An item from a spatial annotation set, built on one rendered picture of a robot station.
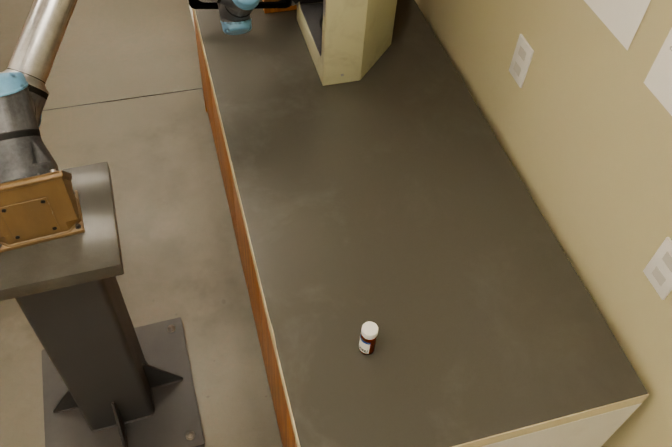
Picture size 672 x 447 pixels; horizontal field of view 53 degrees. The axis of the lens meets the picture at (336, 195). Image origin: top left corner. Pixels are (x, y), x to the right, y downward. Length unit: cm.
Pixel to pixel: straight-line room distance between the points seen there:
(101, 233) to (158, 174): 140
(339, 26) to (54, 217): 84
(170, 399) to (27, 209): 105
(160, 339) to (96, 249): 97
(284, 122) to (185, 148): 132
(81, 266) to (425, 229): 78
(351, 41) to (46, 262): 93
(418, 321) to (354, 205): 34
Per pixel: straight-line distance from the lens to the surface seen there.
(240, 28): 176
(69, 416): 247
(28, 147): 154
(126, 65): 358
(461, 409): 140
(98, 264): 158
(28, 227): 162
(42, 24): 173
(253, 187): 167
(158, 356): 249
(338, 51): 187
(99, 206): 169
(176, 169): 302
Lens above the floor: 220
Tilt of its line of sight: 50 degrees down
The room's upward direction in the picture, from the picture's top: 4 degrees clockwise
